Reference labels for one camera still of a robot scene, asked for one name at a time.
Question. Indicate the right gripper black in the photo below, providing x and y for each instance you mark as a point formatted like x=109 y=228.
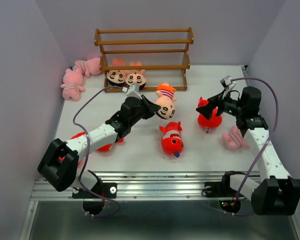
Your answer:
x=207 y=110

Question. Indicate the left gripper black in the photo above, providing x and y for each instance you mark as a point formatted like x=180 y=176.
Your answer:
x=151 y=108

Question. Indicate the red fish plush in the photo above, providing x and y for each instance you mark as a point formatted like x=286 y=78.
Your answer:
x=76 y=137
x=210 y=124
x=171 y=142
x=107 y=147

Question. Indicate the doll plush orange cap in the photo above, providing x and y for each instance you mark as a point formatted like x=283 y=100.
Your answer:
x=116 y=77

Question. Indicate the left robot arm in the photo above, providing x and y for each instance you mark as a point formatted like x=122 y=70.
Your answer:
x=64 y=162

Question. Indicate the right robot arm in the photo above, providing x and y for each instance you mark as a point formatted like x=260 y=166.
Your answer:
x=277 y=193

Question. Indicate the brown wooden three-tier shelf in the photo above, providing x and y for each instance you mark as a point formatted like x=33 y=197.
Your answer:
x=146 y=49

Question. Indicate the pink striped plush right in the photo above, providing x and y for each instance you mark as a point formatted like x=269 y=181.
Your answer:
x=234 y=140

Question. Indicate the pink striped plush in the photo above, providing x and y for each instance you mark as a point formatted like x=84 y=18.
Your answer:
x=72 y=84
x=234 y=140
x=89 y=67

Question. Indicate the pink striped plush upper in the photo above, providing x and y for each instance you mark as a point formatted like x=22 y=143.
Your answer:
x=89 y=67

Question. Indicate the pink striped plush lower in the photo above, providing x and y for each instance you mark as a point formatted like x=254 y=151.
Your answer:
x=72 y=84

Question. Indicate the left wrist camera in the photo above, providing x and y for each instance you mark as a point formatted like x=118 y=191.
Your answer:
x=132 y=91

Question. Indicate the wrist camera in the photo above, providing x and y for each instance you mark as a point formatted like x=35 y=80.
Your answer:
x=226 y=81
x=132 y=91

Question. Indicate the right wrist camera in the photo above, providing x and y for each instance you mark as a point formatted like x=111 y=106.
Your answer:
x=226 y=81

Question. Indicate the aluminium mounting rail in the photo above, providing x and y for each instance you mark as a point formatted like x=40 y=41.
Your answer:
x=140 y=186

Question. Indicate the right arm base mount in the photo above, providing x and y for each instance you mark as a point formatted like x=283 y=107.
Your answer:
x=228 y=203

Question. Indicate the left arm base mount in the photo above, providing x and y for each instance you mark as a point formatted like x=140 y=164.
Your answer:
x=99 y=201

